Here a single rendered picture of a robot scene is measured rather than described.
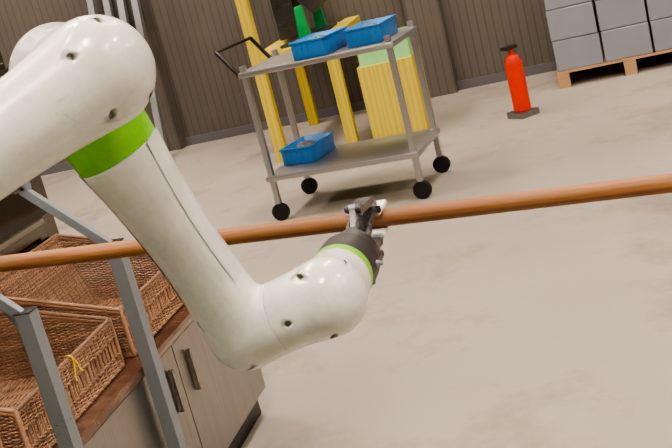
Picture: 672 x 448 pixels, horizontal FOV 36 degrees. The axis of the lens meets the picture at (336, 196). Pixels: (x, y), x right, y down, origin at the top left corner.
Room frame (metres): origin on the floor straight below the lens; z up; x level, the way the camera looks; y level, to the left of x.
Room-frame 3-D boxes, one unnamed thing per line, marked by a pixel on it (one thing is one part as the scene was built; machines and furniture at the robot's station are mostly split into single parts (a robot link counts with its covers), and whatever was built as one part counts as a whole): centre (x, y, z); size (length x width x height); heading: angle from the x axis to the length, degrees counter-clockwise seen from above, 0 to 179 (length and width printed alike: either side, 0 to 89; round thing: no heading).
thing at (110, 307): (3.18, 0.82, 0.72); 0.56 x 0.49 x 0.28; 163
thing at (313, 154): (6.37, -0.13, 0.55); 1.17 x 0.68 x 1.10; 74
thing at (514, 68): (7.52, -1.49, 0.27); 0.24 x 0.23 x 0.53; 73
